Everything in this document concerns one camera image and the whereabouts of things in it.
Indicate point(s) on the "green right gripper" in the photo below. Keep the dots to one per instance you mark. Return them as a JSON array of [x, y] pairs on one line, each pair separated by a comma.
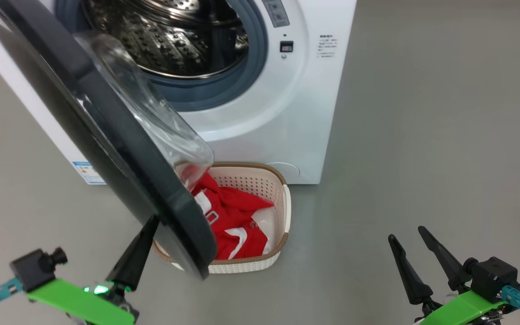
[[458, 309]]

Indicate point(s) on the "black round glass washer door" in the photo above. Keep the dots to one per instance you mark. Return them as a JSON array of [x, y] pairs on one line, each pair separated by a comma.
[[120, 149]]

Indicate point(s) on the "blue energy label sticker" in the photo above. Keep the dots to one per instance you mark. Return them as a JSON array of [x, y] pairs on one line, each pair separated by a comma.
[[88, 174]]

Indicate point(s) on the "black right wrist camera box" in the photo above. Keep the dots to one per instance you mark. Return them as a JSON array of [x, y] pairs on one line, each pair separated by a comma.
[[494, 277]]

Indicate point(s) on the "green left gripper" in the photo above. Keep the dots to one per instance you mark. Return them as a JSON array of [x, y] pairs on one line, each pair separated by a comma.
[[79, 304]]

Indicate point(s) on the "cream perforated laundry basket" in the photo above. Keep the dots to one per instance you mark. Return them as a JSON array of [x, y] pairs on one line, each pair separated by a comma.
[[260, 180]]

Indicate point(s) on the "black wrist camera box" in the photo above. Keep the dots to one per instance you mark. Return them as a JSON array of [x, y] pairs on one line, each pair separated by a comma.
[[494, 277], [32, 268]]

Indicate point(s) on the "grey caution sticker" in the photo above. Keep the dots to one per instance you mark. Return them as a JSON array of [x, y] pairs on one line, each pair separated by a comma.
[[276, 12]]

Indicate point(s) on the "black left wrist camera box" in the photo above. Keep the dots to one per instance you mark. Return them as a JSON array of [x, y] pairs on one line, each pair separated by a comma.
[[32, 268]]

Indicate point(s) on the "round white filter cover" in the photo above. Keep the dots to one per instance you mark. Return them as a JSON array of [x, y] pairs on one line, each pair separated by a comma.
[[287, 174]]

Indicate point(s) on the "black warning text label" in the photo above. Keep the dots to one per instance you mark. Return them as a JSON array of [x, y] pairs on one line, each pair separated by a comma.
[[327, 45]]

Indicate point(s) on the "black door lock slot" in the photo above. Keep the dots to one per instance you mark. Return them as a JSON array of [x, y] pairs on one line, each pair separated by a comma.
[[286, 46]]

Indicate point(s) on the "white front-load washing machine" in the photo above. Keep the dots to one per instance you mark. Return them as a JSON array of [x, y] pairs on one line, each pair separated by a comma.
[[314, 113]]

